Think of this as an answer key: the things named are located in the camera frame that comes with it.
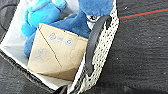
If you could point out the brown cardboard box with print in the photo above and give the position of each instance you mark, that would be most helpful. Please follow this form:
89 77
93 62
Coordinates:
56 56

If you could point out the dark blue plush toy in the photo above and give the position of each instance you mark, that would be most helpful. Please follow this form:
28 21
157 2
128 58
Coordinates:
76 23

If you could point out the light blue plush toy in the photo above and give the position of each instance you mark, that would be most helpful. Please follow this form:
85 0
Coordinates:
41 15

